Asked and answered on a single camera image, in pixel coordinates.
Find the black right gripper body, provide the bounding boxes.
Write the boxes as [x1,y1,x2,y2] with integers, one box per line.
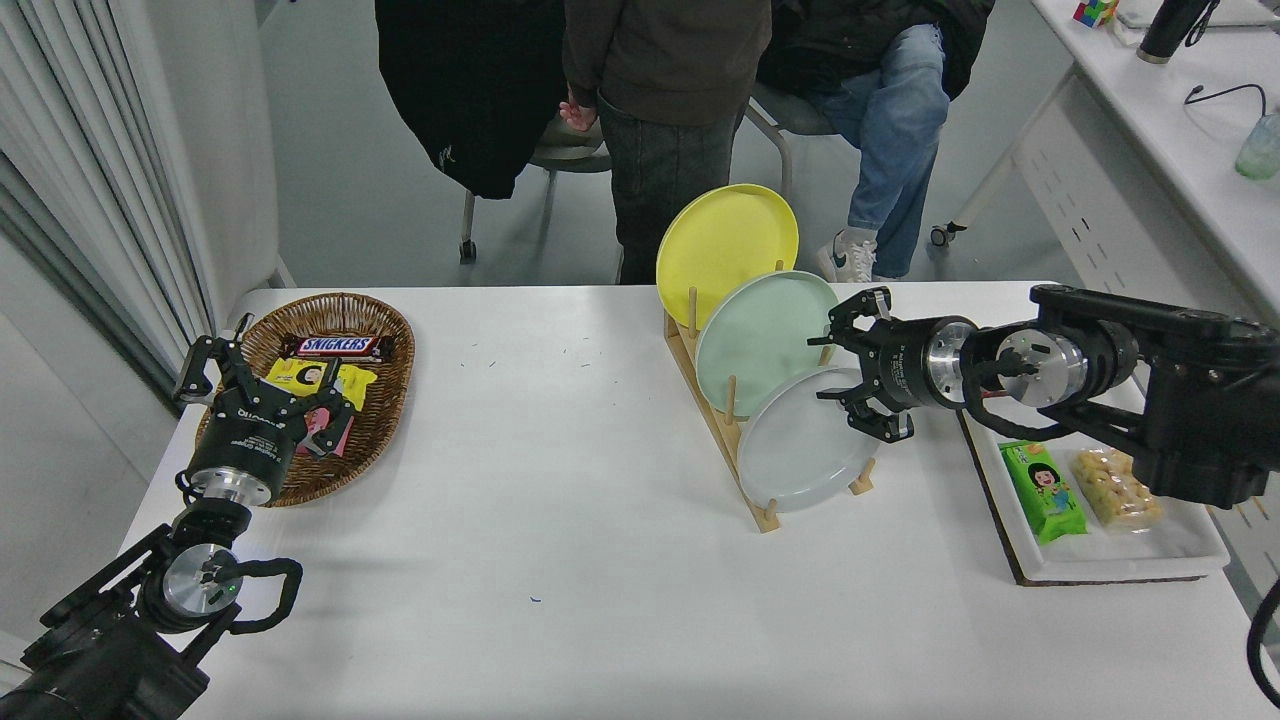
[865,318,937,412]

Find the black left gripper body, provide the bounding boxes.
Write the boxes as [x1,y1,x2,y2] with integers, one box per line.
[186,395,307,491]

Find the grey plate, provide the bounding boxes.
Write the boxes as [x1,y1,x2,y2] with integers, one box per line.
[737,366,883,513]

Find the mint green plate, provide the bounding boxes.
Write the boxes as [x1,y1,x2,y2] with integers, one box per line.
[696,270,843,419]

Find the wooden plate rack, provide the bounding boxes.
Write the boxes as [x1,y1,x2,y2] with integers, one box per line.
[664,260,876,534]

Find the yellow plate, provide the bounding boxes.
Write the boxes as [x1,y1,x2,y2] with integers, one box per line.
[656,183,801,331]

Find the standing person's hand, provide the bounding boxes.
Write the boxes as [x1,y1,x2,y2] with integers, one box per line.
[558,88,601,133]

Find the pink snack packet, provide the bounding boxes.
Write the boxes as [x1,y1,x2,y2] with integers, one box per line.
[295,400,356,459]

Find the brown wicker basket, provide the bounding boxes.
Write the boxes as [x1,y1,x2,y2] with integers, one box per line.
[195,292,416,508]

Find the yellow snack packet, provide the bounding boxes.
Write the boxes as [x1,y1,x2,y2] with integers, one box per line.
[263,357,379,413]

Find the Snickers chocolate bar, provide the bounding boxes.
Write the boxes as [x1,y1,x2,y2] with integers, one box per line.
[278,333,396,363]

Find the green snack packet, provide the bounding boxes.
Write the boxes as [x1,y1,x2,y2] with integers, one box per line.
[1000,440,1088,545]

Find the seated person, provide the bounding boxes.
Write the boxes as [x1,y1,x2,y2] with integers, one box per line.
[755,0,996,283]

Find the grey chair with person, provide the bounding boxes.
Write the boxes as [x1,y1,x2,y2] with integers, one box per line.
[745,82,841,201]

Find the clear bag of puffed snacks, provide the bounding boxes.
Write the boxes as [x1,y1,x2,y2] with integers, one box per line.
[1070,447,1166,531]

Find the standing person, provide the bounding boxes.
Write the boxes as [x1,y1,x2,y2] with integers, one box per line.
[562,0,774,286]

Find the white curtain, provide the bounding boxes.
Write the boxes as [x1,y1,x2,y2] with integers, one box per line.
[0,0,221,411]

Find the white rectangular tray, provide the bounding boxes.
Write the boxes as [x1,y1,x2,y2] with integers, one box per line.
[960,410,1231,584]

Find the grey chair with jacket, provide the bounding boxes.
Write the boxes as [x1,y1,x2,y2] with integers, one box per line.
[458,115,616,266]

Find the black jacket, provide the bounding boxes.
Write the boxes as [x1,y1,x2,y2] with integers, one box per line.
[375,0,571,201]

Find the white side desk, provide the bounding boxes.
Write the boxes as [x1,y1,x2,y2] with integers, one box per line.
[930,0,1280,621]

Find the black thermos bottle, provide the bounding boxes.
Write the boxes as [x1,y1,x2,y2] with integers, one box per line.
[1136,0,1216,65]

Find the pale green glass cup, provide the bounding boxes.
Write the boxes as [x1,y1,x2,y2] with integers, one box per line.
[1233,108,1280,182]

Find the white flat device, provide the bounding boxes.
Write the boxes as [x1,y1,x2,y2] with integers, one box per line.
[1113,0,1280,31]

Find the black cable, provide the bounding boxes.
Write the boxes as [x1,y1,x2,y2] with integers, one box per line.
[1184,83,1269,116]

